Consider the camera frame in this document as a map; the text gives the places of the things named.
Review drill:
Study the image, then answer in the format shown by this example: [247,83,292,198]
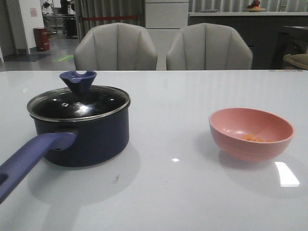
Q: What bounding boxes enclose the fruit plate on counter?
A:
[246,0,266,12]

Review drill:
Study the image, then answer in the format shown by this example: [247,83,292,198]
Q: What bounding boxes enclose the dark blue saucepan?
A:
[0,85,131,204]

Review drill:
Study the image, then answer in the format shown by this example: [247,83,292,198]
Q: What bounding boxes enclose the left beige chair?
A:
[74,23,157,71]

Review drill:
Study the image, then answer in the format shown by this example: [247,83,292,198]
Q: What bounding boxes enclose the white cabinet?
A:
[145,0,189,29]

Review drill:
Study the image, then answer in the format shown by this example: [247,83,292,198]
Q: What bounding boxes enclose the pink plastic bowl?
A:
[209,108,295,162]

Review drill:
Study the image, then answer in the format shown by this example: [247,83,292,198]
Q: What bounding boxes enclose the orange ham pieces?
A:
[241,134,274,142]

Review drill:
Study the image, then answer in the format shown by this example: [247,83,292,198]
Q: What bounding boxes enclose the person in black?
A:
[60,0,77,39]

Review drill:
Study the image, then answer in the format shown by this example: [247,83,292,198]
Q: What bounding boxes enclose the grey counter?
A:
[188,12,308,69]

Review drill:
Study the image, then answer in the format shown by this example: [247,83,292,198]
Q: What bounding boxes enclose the red barrier tape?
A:
[82,15,139,21]

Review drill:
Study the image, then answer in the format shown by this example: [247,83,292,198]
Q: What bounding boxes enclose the right beige chair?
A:
[166,23,253,70]

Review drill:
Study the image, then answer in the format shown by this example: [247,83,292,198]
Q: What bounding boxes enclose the olive cushion seat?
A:
[283,53,308,70]

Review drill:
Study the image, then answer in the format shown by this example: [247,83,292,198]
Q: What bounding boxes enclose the beige chair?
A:
[166,23,253,70]
[74,23,157,71]

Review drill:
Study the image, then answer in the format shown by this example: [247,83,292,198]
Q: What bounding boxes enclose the person in white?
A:
[41,0,52,29]

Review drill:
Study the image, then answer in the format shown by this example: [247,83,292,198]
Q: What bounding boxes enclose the red bin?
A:
[33,27,50,51]

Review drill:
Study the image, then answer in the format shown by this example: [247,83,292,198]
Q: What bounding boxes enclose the glass lid blue knob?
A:
[27,70,130,123]

